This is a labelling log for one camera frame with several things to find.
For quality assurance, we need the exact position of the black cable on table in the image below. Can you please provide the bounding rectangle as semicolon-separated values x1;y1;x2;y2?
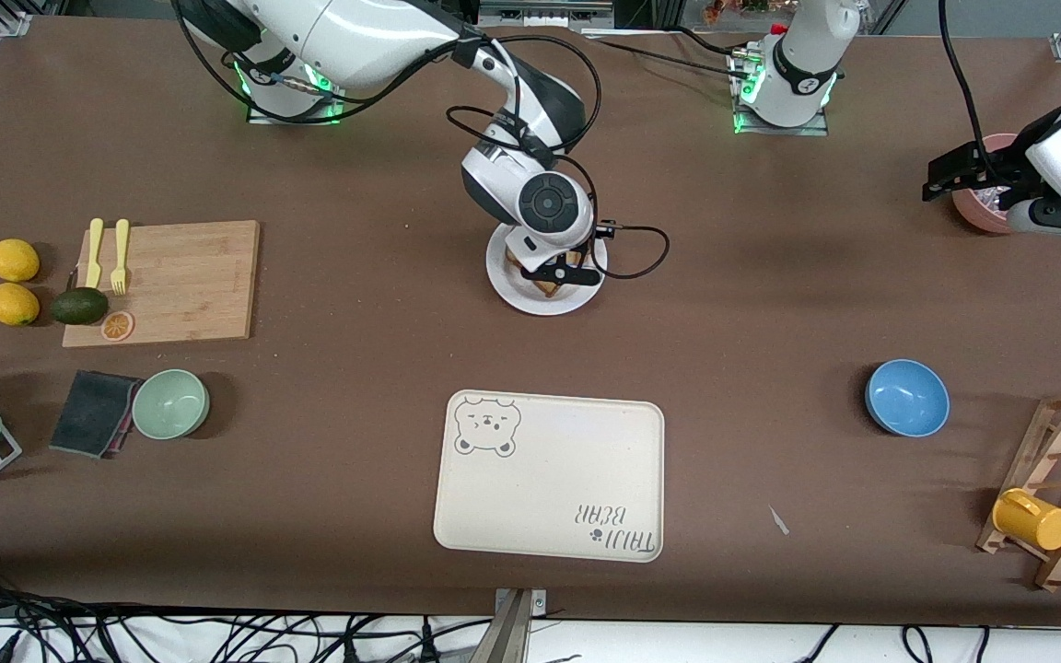
577;26;762;76

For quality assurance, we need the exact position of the grey metal box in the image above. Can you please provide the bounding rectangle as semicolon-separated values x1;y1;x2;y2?
478;0;616;29

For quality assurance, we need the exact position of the white round plate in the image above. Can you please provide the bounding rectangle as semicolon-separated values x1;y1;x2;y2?
485;221;608;317

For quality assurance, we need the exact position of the blue bowl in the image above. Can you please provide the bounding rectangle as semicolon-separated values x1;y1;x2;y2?
865;358;951;438

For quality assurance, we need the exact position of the yellow plastic knife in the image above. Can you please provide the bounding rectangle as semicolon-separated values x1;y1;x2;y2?
84;218;105;290

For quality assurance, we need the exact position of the yellow cup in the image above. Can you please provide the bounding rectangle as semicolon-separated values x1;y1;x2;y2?
992;488;1061;553

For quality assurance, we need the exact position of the green avocado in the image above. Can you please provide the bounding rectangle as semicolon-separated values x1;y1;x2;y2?
51;286;111;326

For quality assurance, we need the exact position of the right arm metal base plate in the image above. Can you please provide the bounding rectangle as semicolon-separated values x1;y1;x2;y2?
247;37;349;125

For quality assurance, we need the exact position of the grey metal bar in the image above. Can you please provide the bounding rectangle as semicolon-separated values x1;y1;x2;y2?
468;591;533;663

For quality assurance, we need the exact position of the yellow lemon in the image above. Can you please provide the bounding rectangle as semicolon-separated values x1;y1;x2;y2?
0;238;41;283
0;282;41;327

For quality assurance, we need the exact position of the wooden cutting board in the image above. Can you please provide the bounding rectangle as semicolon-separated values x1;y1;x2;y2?
62;219;262;349

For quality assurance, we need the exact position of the metal clamp bracket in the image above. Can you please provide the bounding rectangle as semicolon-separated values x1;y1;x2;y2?
494;587;548;616

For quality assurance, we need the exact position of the yellow plastic fork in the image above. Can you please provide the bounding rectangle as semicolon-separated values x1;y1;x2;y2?
111;218;132;297

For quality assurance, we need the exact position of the beige bear print tray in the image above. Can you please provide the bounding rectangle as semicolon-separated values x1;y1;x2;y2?
432;390;666;564

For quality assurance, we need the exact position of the black cable bundle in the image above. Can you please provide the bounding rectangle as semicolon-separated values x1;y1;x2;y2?
0;589;587;663

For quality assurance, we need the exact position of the wooden cup rack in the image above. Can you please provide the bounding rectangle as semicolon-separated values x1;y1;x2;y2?
975;389;1061;592

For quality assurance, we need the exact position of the pink bowl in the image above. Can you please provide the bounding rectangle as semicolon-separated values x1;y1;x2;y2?
951;134;1043;234

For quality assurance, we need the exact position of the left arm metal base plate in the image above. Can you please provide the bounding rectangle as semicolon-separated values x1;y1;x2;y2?
731;46;831;137

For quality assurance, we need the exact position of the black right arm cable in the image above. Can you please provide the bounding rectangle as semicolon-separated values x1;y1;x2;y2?
171;0;670;280

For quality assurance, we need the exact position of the pale green bowl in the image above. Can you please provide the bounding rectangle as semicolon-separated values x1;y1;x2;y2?
132;368;211;441

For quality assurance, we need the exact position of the dark grey folded cloth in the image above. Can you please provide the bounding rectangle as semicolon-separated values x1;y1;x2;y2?
49;370;143;459

